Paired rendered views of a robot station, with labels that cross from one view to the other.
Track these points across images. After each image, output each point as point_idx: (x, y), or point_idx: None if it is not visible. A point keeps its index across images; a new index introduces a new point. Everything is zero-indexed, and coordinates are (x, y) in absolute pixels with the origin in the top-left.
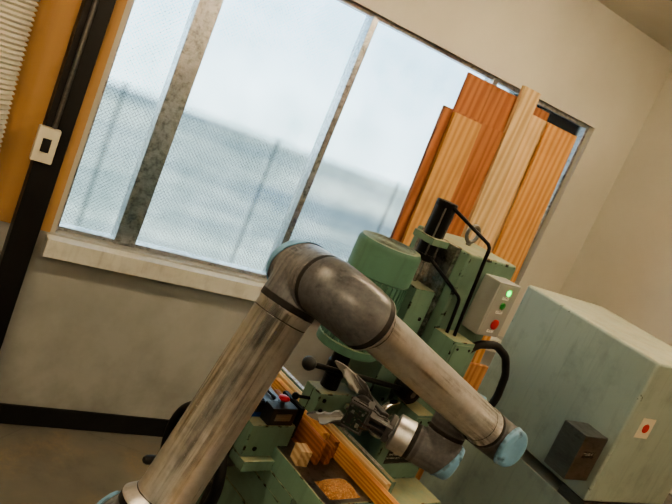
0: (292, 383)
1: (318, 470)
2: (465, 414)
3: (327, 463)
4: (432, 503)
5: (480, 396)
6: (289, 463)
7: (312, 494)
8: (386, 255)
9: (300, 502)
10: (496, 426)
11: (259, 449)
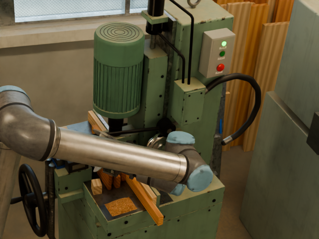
0: (103, 127)
1: (110, 194)
2: (147, 172)
3: (119, 187)
4: (217, 189)
5: (160, 155)
6: (89, 194)
7: (101, 214)
8: (109, 48)
9: (98, 218)
10: (179, 171)
11: (70, 187)
